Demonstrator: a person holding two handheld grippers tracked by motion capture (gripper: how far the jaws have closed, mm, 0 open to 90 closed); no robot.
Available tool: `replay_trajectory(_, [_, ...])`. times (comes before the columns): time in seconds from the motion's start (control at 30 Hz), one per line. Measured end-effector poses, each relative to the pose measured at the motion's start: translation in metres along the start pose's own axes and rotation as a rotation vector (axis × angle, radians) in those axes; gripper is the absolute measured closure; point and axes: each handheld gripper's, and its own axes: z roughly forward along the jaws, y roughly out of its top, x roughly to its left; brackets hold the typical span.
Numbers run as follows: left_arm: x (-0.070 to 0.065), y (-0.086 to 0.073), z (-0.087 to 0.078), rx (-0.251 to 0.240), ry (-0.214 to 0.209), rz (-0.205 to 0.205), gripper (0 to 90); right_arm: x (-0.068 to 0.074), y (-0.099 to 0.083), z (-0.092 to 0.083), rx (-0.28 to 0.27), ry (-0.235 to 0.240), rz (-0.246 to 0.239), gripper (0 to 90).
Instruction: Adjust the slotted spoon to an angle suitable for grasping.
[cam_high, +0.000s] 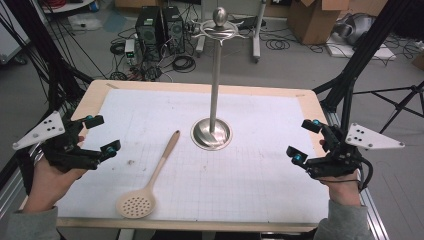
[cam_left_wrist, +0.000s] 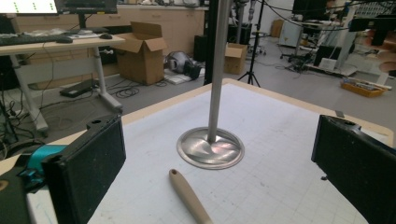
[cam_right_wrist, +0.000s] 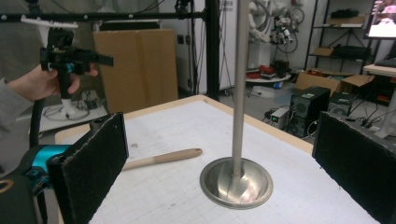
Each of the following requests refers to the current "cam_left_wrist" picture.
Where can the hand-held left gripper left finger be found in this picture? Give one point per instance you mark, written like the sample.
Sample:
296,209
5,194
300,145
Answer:
84,168

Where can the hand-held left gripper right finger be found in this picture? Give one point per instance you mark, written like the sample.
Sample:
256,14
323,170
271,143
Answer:
355,168

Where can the beige skimmer spoon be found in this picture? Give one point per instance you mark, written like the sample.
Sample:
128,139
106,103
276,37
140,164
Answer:
190,196

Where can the metal utensil stand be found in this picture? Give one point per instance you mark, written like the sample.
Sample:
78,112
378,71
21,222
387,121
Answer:
218,62

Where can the black flat case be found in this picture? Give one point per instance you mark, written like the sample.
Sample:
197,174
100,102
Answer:
77,88

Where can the orange tool tray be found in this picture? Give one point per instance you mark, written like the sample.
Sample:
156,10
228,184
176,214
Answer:
362,88

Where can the white grid mat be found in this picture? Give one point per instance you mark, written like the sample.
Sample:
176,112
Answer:
264,140

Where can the large open cardboard box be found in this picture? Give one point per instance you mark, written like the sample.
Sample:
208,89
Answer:
141,59

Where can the white-legged wooden desk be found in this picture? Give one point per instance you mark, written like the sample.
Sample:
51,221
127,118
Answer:
46,46

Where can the white flat board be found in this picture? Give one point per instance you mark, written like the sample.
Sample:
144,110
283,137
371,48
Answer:
176,79

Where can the black computer mouse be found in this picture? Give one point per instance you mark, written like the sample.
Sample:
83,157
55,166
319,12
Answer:
106,36

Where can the black keyboard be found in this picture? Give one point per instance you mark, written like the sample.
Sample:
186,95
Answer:
28,39

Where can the silver grey bag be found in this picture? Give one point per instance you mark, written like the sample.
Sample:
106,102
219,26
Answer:
182,63

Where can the white cabinet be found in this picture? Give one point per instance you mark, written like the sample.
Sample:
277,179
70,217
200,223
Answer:
289,34

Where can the black tripod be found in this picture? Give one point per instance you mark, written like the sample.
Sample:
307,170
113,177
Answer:
253,56

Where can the small cardboard box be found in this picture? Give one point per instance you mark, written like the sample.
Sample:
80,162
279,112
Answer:
235,60

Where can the black monitor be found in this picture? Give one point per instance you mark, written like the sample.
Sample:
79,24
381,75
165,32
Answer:
85,5

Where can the black metal post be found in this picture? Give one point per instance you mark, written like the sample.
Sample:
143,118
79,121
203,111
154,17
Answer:
210,40

